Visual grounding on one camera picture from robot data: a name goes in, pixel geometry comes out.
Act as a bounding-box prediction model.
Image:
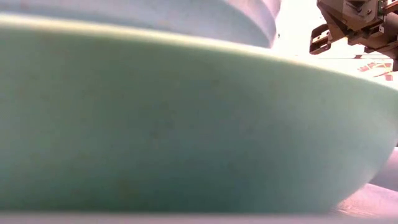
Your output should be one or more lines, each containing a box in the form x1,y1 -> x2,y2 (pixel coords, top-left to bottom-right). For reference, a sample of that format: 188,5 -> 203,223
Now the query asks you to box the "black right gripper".
309,0 -> 386,55

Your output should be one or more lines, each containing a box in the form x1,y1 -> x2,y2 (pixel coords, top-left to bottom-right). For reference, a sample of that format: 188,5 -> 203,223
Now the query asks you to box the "blue plastic bowl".
0,0 -> 282,49

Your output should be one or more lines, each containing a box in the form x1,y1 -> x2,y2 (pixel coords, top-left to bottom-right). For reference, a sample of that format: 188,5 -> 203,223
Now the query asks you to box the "teal plastic plate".
0,14 -> 398,214

